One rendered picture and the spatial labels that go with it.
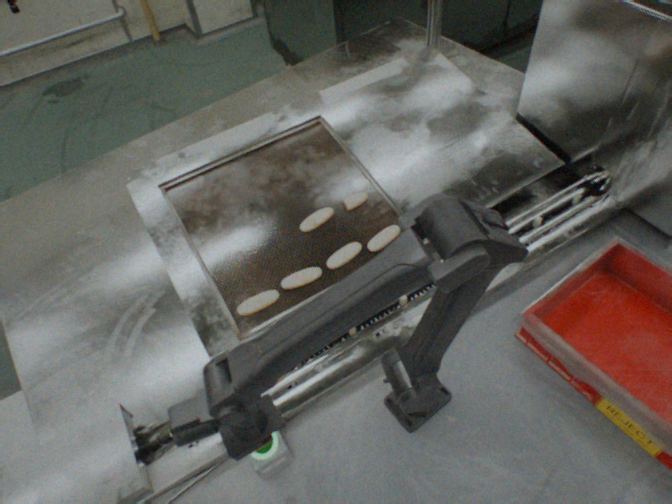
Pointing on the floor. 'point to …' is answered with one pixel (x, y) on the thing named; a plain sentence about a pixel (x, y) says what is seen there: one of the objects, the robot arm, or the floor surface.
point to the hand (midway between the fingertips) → (261, 441)
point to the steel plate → (105, 380)
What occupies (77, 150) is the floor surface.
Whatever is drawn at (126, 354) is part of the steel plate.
